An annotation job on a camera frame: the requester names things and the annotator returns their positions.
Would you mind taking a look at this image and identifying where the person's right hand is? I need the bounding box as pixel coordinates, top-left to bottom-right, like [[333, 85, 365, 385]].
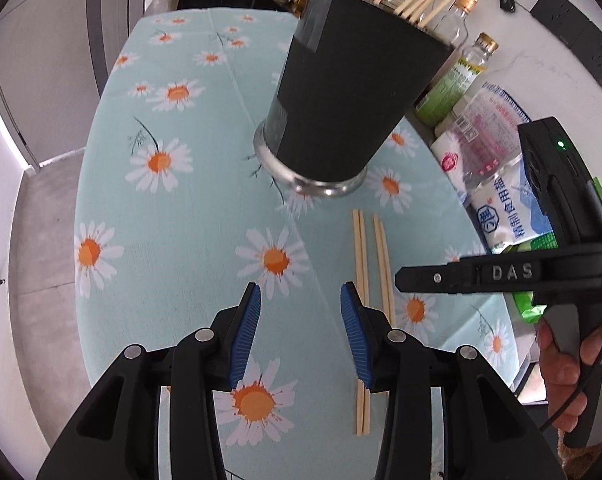
[[536, 317, 602, 431]]

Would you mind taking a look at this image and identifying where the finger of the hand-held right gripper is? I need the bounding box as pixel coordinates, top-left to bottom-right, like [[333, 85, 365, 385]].
[[394, 258, 477, 295]]

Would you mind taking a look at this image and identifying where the green label oil bottle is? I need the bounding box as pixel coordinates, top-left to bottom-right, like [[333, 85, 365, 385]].
[[413, 32, 500, 129]]

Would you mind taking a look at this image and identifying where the orange cap glass bottle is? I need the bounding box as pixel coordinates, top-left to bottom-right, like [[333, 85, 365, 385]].
[[430, 0, 477, 52]]

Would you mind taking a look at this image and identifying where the light wooden chopstick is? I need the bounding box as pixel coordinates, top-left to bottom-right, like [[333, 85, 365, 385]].
[[358, 210, 371, 435], [372, 213, 392, 322], [377, 217, 397, 320]]

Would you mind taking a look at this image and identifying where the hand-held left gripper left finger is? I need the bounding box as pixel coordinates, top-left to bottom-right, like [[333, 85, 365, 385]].
[[36, 282, 263, 480]]

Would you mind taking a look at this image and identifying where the blue white salt bag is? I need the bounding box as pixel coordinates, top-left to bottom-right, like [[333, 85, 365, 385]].
[[468, 154, 558, 257]]

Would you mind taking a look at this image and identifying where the daisy print tablecloth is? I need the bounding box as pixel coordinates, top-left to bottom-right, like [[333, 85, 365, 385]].
[[73, 7, 520, 480]]

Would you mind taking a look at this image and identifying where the black wall socket panel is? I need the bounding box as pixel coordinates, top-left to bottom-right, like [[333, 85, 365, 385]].
[[530, 0, 602, 94]]

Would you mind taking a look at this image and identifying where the white pink plastic bag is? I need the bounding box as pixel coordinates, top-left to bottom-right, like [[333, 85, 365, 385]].
[[430, 80, 533, 202]]

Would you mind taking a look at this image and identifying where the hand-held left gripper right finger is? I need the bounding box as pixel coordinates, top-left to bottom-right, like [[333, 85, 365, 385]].
[[340, 284, 568, 480]]

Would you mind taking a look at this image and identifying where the white door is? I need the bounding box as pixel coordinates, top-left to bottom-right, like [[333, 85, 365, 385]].
[[83, 0, 150, 99]]

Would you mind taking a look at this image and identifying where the green sugar bag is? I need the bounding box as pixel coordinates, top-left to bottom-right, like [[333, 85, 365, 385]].
[[490, 175, 602, 327]]

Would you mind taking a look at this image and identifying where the black cylindrical chopstick holder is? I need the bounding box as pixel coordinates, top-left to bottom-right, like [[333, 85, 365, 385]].
[[253, 0, 455, 199]]

